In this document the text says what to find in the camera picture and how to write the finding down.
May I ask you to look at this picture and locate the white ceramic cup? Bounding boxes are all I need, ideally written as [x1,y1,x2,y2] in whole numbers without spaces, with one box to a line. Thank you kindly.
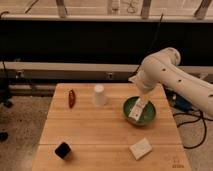
[93,84,107,106]

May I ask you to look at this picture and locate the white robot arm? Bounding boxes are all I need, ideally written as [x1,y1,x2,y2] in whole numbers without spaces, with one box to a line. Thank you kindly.
[129,47,213,115]

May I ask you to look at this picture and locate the white rectangular eraser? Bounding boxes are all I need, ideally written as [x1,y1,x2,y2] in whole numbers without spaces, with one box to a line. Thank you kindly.
[129,138,152,160]

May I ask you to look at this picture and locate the black square cup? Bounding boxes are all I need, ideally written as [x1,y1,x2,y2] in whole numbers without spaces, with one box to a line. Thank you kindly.
[55,142,71,160]

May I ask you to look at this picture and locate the white tube bottle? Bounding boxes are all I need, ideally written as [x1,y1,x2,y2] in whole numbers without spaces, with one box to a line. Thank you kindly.
[129,98,145,121]

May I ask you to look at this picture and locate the green bowl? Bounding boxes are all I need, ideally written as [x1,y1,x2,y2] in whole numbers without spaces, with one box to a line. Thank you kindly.
[123,96,156,126]

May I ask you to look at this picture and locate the blue power box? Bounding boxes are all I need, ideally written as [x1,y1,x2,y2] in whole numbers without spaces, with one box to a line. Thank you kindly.
[173,94,192,112]

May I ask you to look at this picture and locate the red chili pepper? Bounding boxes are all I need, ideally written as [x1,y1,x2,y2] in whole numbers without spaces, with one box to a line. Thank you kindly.
[68,89,75,108]

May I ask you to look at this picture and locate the black chair base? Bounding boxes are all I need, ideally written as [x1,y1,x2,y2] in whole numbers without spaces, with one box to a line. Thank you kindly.
[0,79,13,142]

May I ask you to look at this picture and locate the black cable on wall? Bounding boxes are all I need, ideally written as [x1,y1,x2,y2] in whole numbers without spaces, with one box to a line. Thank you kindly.
[131,13,165,78]

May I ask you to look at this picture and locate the black floor cables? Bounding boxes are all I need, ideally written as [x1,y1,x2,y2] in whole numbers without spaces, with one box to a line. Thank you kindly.
[165,88,213,150]

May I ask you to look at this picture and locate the grey wall rail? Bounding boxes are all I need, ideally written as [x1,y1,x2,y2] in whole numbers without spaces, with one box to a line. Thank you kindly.
[0,61,213,83]

